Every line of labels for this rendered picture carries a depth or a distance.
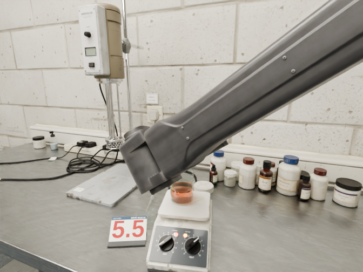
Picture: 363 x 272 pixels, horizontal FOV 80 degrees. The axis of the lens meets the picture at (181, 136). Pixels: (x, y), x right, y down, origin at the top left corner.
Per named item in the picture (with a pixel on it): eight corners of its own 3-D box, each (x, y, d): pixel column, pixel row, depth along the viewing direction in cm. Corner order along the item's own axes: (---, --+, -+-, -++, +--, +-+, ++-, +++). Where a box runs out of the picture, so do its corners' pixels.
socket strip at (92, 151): (122, 160, 107) (122, 151, 106) (64, 151, 122) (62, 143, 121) (129, 156, 112) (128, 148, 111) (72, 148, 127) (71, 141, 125)
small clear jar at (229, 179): (233, 181, 85) (234, 169, 83) (237, 187, 80) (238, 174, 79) (222, 182, 84) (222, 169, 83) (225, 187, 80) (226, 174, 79)
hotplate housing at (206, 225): (209, 281, 42) (210, 247, 40) (145, 273, 44) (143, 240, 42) (211, 215, 64) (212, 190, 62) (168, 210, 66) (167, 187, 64)
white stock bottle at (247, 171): (256, 184, 82) (259, 157, 80) (253, 191, 77) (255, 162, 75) (240, 181, 85) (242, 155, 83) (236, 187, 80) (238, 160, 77)
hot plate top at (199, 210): (209, 222, 48) (209, 218, 48) (156, 217, 50) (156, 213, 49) (210, 195, 59) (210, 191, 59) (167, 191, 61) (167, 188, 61)
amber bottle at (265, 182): (259, 185, 81) (262, 158, 79) (271, 188, 79) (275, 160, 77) (256, 190, 78) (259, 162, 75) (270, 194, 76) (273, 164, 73)
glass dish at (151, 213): (135, 216, 63) (134, 209, 62) (152, 210, 66) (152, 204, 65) (141, 226, 58) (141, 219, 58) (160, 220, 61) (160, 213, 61)
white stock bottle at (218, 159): (227, 176, 89) (228, 150, 86) (222, 183, 84) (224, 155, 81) (213, 174, 92) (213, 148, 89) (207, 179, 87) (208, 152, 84)
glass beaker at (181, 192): (179, 192, 60) (179, 163, 58) (199, 199, 56) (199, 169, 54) (162, 203, 54) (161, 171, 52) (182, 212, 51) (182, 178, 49)
